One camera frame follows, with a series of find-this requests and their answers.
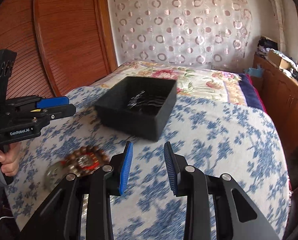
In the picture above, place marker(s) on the navy blue blanket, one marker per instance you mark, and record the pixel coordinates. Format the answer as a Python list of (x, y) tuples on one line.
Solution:
[(250, 92)]

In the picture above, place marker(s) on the pile of dark clothes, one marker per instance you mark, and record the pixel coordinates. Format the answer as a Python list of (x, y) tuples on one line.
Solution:
[(265, 45)]

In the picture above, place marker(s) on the green jade bangle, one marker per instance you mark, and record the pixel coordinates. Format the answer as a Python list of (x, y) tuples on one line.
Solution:
[(54, 174)]

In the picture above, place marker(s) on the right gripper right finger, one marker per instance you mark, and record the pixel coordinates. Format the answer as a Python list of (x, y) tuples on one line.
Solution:
[(236, 215)]

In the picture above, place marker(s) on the black jewelry box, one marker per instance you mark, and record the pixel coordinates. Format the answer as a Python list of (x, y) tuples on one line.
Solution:
[(144, 122)]

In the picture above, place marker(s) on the person's left hand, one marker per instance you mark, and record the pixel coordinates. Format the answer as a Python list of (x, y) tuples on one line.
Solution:
[(10, 160)]

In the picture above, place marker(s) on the pink floral quilt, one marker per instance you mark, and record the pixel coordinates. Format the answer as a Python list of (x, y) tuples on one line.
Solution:
[(200, 83)]

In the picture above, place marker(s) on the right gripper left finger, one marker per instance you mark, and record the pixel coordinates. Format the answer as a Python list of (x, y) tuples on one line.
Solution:
[(59, 215)]

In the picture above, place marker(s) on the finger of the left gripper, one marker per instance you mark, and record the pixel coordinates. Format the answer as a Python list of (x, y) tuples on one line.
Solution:
[(57, 112), (52, 102)]

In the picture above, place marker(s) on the circle patterned sheer curtain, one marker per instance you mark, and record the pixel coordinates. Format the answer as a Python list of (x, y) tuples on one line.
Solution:
[(209, 34)]

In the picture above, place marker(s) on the wooden louvered wardrobe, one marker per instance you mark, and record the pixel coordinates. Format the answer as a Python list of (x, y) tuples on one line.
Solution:
[(60, 44)]

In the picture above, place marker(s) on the beige window curtain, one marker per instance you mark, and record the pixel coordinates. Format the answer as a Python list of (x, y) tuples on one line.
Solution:
[(277, 7)]

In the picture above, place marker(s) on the blue floral white blanket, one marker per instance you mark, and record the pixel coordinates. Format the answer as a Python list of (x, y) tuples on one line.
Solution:
[(216, 137)]

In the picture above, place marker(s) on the cardboard box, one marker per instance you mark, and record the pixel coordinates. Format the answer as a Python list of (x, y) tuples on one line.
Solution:
[(277, 60)]

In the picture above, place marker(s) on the wooden side cabinet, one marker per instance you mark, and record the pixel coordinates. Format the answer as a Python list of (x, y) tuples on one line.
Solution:
[(279, 94)]

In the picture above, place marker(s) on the light blue paper bag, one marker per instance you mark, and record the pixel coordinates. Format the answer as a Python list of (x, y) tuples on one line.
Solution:
[(255, 72)]

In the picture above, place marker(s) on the silver flower hair fork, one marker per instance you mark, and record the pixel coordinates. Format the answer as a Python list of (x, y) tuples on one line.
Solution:
[(144, 99)]

